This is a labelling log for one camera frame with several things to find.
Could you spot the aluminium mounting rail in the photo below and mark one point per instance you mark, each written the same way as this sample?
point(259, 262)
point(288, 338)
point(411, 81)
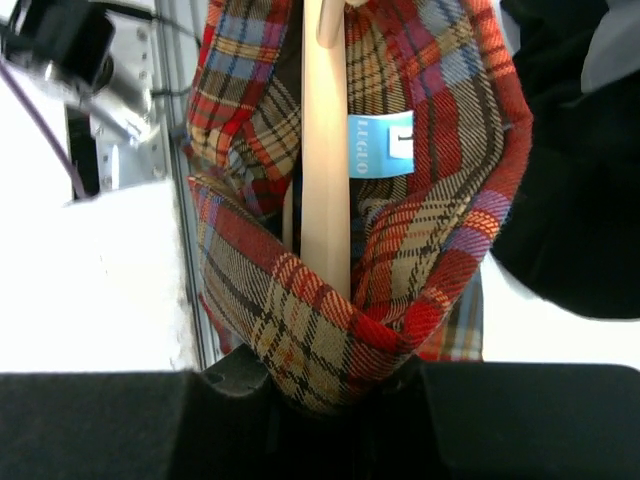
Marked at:
point(158, 43)

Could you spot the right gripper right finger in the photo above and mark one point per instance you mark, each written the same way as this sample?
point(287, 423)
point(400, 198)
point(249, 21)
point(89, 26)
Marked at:
point(474, 420)

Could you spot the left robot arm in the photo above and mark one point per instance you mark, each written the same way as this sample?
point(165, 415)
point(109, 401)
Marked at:
point(65, 47)

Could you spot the plaid flannel shirt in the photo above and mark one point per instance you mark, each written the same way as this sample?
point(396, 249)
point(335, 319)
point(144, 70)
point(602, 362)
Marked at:
point(416, 239)

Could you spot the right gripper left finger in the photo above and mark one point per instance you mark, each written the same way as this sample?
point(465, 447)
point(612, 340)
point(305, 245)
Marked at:
point(145, 425)

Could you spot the beige hanger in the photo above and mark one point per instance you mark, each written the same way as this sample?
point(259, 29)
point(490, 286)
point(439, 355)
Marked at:
point(325, 232)

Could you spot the black hanging garment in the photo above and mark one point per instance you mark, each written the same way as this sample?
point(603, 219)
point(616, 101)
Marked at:
point(572, 236)

